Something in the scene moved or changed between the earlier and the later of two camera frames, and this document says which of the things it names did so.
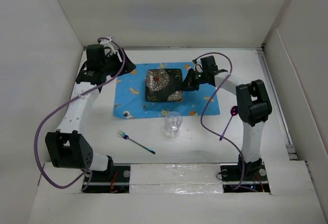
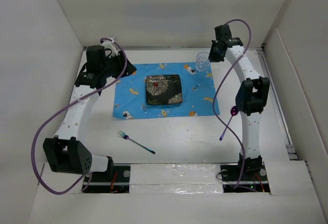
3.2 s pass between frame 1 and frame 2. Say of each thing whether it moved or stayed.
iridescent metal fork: stayed
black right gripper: moved
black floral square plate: moved
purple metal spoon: stayed
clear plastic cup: moved
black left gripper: stayed
